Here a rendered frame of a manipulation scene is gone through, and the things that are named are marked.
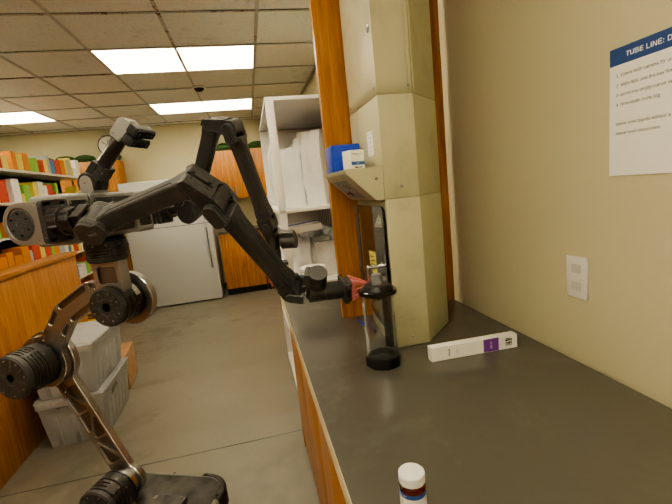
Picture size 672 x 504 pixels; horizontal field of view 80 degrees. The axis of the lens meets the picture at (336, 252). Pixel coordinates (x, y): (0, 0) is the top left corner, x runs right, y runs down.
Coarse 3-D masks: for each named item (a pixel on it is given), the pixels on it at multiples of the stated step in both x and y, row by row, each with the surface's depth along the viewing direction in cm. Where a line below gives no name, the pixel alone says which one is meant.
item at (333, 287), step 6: (330, 282) 126; (336, 282) 126; (342, 282) 125; (330, 288) 124; (336, 288) 124; (342, 288) 125; (348, 288) 122; (330, 294) 124; (336, 294) 125; (342, 294) 125; (348, 300) 123
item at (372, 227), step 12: (360, 216) 146; (372, 216) 132; (384, 216) 122; (360, 228) 148; (372, 228) 134; (384, 228) 122; (360, 240) 151; (372, 240) 135; (384, 240) 123; (384, 252) 125; (384, 264) 126; (384, 276) 128
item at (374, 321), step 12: (360, 288) 117; (372, 300) 111; (384, 300) 111; (372, 312) 112; (384, 312) 111; (372, 324) 112; (384, 324) 112; (372, 336) 113; (384, 336) 112; (396, 336) 115; (372, 348) 114; (384, 348) 113; (396, 348) 115
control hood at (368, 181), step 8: (360, 168) 118; (368, 168) 118; (376, 168) 118; (328, 176) 142; (336, 176) 130; (344, 176) 122; (352, 176) 117; (360, 176) 118; (368, 176) 118; (376, 176) 119; (352, 184) 124; (360, 184) 118; (368, 184) 119; (376, 184) 119; (360, 192) 127; (368, 192) 119; (376, 192) 119; (384, 192) 120; (376, 200) 122
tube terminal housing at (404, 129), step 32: (384, 96) 116; (416, 96) 120; (352, 128) 145; (384, 128) 117; (416, 128) 120; (384, 160) 119; (416, 160) 121; (416, 192) 122; (416, 224) 124; (416, 256) 125; (416, 288) 126; (416, 320) 128; (448, 320) 146
